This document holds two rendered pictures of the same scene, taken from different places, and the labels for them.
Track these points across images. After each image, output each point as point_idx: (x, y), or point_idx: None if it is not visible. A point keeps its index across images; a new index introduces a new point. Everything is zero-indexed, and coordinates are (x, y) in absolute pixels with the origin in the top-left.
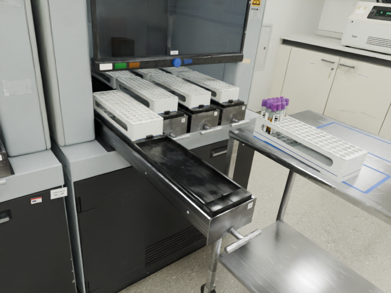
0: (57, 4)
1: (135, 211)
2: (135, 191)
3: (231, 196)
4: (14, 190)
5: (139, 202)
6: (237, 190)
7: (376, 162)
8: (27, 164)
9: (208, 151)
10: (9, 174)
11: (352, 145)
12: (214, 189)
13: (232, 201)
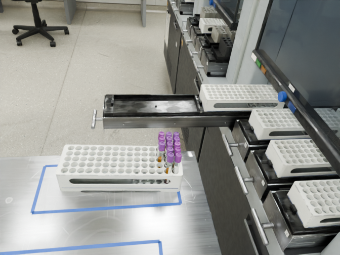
0: (262, 0)
1: (213, 168)
2: (217, 154)
3: (110, 104)
4: (204, 84)
5: (215, 166)
6: (112, 109)
7: (52, 230)
8: (216, 81)
9: (246, 210)
10: (206, 74)
11: (73, 173)
12: (125, 108)
13: (106, 103)
